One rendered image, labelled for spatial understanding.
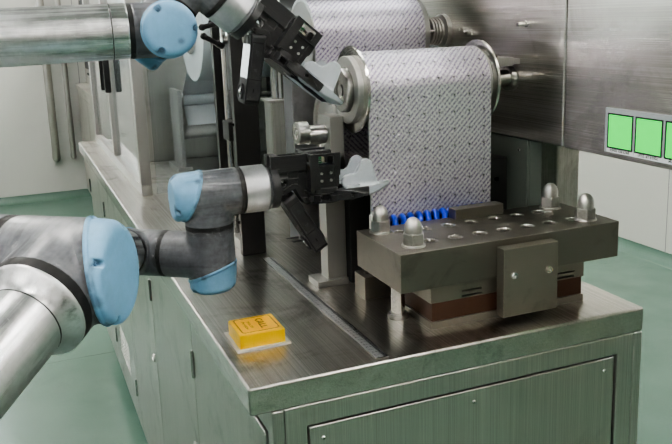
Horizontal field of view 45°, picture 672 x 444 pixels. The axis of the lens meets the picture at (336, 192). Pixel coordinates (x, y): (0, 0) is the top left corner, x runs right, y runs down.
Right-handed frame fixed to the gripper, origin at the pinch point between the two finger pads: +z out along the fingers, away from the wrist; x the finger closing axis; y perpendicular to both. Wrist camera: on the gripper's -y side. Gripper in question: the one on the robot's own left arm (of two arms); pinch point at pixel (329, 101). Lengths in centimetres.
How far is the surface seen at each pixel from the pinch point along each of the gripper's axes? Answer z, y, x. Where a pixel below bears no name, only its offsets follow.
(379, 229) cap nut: 14.6, -13.1, -13.0
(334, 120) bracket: 3.7, -1.5, 2.4
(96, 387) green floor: 56, -114, 178
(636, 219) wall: 274, 94, 220
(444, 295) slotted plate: 24.6, -16.1, -23.6
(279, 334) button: 8.0, -34.9, -18.1
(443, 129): 18.2, 7.9, -4.9
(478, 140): 25.2, 10.5, -5.0
